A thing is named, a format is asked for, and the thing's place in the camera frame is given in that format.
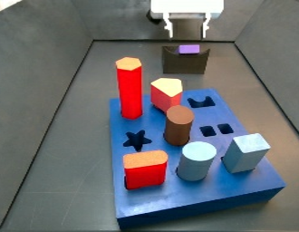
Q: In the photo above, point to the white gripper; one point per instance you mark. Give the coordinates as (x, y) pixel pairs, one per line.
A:
(167, 7)

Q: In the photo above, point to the purple double-square block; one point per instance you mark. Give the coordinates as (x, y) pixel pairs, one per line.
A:
(189, 49)

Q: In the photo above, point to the blue shape sorter board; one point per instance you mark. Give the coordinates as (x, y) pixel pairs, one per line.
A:
(167, 182)

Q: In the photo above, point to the black curved stand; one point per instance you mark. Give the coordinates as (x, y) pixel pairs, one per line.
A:
(184, 63)

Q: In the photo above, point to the tall red hexagonal prism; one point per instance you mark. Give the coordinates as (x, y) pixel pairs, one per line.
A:
(129, 79)

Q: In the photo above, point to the red pentagonal prism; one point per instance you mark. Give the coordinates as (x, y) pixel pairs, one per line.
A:
(165, 93)

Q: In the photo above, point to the brown cylinder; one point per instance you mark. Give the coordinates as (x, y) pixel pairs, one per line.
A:
(179, 118)

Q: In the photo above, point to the light blue cylinder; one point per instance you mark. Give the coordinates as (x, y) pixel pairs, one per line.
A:
(197, 156)

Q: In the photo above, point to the light blue rectangular block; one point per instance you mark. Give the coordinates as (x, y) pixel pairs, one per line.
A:
(244, 153)

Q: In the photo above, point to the red rounded block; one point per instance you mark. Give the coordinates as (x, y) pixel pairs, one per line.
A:
(144, 169)

